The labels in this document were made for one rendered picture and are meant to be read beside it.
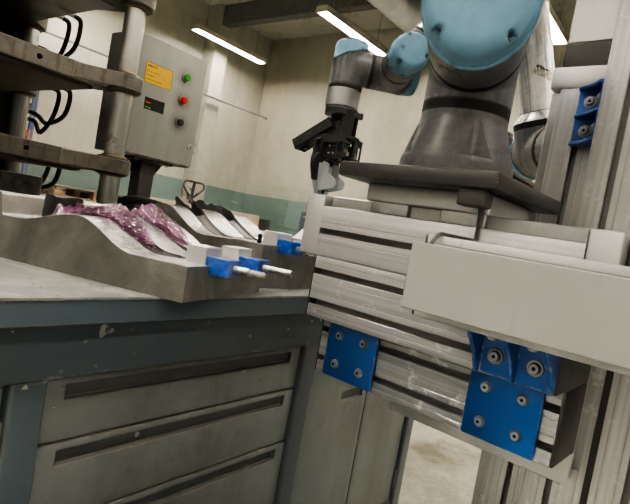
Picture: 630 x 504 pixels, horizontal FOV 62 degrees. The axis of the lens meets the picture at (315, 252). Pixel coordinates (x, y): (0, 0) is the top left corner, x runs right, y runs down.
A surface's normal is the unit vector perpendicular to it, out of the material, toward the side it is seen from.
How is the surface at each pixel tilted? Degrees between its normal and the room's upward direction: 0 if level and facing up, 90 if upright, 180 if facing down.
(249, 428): 90
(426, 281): 90
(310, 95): 90
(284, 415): 90
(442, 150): 72
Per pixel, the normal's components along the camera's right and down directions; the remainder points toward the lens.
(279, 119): -0.60, -0.07
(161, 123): 0.79, 0.17
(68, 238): -0.33, -0.01
